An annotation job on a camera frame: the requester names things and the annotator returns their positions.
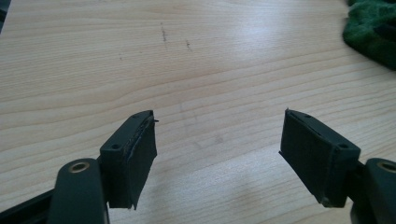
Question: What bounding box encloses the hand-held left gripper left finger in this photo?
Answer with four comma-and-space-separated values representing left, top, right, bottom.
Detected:
99, 109, 160, 210

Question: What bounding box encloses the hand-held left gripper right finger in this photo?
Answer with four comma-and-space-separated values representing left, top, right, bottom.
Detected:
278, 107, 362, 209

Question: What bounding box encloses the green fuzzy cloth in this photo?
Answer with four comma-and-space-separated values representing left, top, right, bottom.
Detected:
342, 0, 396, 71

